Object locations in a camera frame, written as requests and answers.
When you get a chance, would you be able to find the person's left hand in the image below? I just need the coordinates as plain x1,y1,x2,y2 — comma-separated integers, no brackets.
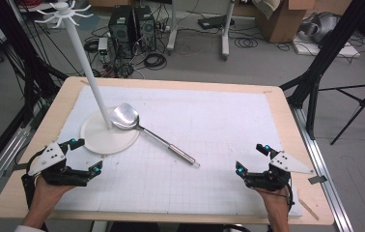
30,175,76,211

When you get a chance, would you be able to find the grey rounded appliance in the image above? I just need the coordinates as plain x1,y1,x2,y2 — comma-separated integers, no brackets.
300,12,342,44

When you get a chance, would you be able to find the cardboard box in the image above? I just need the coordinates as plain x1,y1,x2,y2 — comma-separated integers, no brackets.
254,0,318,44

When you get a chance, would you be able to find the white floor board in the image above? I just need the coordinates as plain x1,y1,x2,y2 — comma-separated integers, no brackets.
292,34,362,60

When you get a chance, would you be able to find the white hook stand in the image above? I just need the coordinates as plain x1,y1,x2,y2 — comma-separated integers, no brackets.
35,0,141,156

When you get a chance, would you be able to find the coiled black cable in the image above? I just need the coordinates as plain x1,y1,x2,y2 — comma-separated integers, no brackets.
143,52,168,72

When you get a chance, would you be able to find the black computer tower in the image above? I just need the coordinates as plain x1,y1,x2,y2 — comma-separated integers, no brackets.
133,5,157,53
107,5,137,60

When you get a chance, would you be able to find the black metal frame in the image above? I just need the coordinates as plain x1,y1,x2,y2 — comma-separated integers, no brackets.
0,0,70,182
279,0,365,141

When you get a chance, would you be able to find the beige cloth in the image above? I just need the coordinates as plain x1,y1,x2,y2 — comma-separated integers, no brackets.
252,0,283,19

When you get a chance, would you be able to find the aluminium rail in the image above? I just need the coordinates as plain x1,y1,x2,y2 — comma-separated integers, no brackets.
0,125,33,212
290,105,354,232

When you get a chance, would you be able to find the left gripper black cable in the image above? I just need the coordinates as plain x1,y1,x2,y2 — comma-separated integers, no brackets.
20,150,49,232

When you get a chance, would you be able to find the white grid mat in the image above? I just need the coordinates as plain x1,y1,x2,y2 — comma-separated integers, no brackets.
54,85,304,218

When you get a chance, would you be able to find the white rolling stand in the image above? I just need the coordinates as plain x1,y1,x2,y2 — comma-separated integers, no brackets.
166,0,237,62

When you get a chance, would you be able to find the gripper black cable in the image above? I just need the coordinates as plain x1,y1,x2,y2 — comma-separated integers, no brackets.
260,183,296,215
20,150,49,232

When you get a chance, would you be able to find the flat black box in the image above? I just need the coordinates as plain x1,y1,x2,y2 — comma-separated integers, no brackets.
197,14,236,31

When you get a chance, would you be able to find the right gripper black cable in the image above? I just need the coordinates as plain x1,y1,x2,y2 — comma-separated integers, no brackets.
260,183,296,215

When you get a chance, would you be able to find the black tripod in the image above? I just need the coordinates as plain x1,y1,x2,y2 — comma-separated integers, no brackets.
318,76,365,146

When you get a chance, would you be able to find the person's right hand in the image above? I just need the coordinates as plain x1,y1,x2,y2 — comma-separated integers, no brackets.
255,186,292,215

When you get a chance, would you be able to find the small silver box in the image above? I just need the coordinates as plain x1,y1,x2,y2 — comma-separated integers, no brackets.
97,37,109,56

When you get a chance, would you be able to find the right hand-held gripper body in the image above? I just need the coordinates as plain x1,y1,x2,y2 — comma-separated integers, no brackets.
243,150,316,192

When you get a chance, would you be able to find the thin looped black cable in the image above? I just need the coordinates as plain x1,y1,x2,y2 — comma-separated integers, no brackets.
234,37,260,50

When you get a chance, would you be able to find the thin wooden stick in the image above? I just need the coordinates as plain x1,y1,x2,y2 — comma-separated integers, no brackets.
297,196,321,222

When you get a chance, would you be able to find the grey tape strip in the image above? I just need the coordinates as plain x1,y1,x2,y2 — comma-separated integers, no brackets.
2,162,30,178
307,175,328,186

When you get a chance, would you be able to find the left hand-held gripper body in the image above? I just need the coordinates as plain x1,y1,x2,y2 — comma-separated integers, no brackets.
27,140,90,188

